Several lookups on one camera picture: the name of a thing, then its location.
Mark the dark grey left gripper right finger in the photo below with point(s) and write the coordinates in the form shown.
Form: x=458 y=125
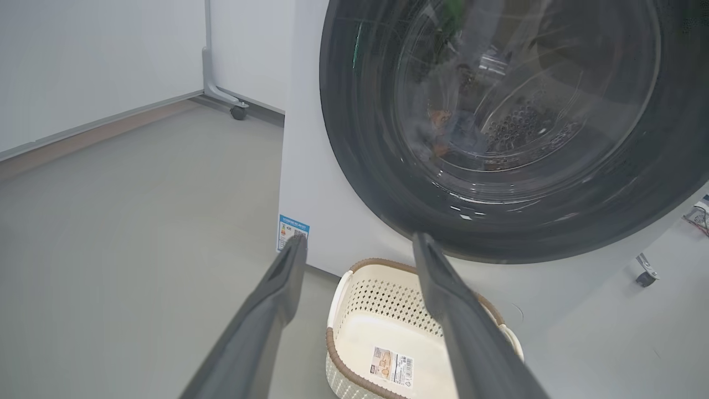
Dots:
x=471 y=343

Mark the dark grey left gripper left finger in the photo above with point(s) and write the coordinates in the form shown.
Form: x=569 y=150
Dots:
x=260 y=321

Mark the blue cartoon print garment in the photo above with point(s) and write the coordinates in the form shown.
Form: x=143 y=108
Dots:
x=465 y=136

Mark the round washing machine door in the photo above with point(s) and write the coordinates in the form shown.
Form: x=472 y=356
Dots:
x=360 y=138

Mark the white front-load washing machine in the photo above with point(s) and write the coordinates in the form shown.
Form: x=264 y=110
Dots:
x=316 y=166

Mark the stainless steel washing machine drum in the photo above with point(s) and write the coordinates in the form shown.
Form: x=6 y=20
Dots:
x=526 y=122

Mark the basket product label sticker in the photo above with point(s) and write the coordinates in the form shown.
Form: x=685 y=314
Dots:
x=392 y=366

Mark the cream perforated basket brown rim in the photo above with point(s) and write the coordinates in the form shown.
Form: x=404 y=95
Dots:
x=382 y=327

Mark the blue energy label sticker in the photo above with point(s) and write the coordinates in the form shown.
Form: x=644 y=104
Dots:
x=288 y=230

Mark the grey metal leg with caster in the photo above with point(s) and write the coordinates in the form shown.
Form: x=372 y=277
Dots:
x=646 y=274
x=209 y=66

